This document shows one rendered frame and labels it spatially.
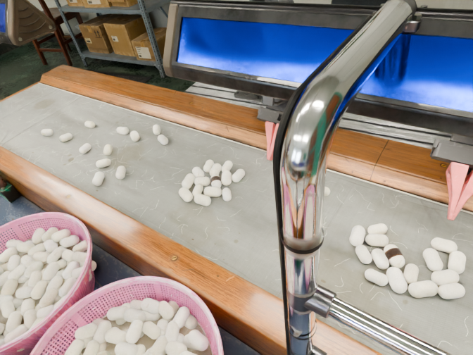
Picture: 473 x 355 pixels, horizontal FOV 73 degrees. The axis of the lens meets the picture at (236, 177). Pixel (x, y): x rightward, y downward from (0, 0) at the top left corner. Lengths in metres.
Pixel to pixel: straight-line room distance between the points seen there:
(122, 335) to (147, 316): 0.04
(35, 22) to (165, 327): 0.55
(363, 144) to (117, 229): 0.51
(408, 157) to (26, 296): 0.73
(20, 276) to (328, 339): 0.53
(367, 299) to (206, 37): 0.40
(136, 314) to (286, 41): 0.42
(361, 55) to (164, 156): 0.65
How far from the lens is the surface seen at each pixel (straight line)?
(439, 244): 0.58
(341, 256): 0.55
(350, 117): 0.97
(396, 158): 0.69
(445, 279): 0.55
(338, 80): 0.16
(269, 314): 0.47
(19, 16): 0.70
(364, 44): 0.20
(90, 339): 0.57
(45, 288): 0.66
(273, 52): 0.31
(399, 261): 0.54
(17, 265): 0.73
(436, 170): 0.69
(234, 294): 0.49
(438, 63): 0.27
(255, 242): 0.56
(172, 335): 0.51
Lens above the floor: 1.19
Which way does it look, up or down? 42 degrees down
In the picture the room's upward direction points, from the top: 10 degrees counter-clockwise
